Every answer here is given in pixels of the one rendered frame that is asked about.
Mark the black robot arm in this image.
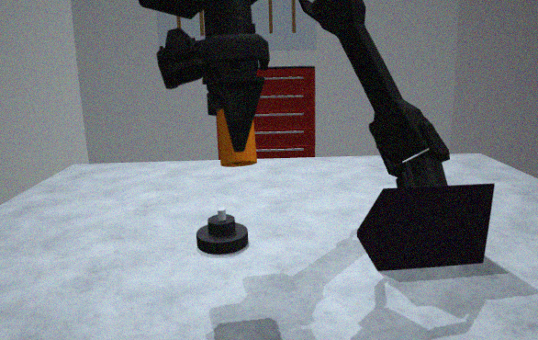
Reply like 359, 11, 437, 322
139, 0, 450, 188

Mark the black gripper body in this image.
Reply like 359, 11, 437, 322
203, 15, 270, 79

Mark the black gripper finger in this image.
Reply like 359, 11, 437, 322
208, 104, 222, 116
207, 76, 264, 153

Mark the orange knob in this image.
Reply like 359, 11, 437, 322
217, 108, 257, 167

